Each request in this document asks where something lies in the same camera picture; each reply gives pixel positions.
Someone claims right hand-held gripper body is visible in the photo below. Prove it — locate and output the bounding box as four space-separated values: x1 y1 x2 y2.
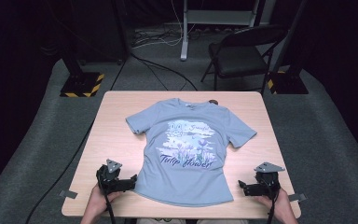
245 161 286 198

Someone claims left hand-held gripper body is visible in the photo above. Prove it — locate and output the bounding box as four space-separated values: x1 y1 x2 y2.
95 159 132 194

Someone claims light blue printed T-shirt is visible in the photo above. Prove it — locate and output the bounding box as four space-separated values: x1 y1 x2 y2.
125 97 258 208

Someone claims person's left hand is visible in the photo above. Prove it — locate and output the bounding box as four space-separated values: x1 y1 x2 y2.
88 183 124 219

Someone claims person's right hand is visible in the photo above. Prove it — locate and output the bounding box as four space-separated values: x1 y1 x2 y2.
255 188 291 219

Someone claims grey tape piece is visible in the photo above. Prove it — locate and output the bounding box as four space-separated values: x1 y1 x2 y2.
287 192 308 203
58 189 79 200

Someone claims black yellow striped stand base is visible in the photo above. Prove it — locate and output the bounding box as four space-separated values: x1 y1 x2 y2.
59 55 105 99
267 62 310 95

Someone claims black folding chair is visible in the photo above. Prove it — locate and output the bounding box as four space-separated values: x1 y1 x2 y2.
200 23 289 96

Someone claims black equipment cabinet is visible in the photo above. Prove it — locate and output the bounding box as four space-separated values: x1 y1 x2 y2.
70 0 129 63

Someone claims white metal stand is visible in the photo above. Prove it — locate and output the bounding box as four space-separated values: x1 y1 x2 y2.
180 0 261 62

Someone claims right hand-held gripper black cable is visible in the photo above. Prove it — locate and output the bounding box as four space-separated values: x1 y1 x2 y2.
265 180 278 224

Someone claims hand-held gripper black cable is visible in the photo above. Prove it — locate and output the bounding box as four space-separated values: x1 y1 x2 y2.
96 181 117 224
265 180 278 224

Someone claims left hand-held gripper black cable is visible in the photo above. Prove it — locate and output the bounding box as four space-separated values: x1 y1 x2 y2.
96 181 117 224

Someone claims black curved floor cable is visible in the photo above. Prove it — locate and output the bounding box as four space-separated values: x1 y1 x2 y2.
130 51 199 92

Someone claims tangle of floor cables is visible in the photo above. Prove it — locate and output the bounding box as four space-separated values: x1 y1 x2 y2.
131 26 209 50

